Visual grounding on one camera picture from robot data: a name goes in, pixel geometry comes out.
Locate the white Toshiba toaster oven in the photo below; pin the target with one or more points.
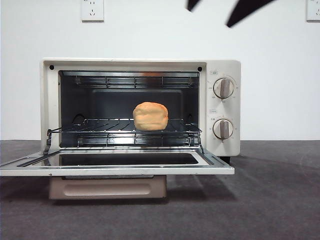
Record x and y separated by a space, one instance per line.
225 65

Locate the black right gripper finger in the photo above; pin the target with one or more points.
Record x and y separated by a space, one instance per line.
192 4
246 12

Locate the golden bread loaf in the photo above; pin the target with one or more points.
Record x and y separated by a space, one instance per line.
150 116

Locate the white round oven knob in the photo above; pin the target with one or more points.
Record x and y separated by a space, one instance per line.
224 88
223 128

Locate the white wall socket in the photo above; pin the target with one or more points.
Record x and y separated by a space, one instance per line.
313 11
92 11

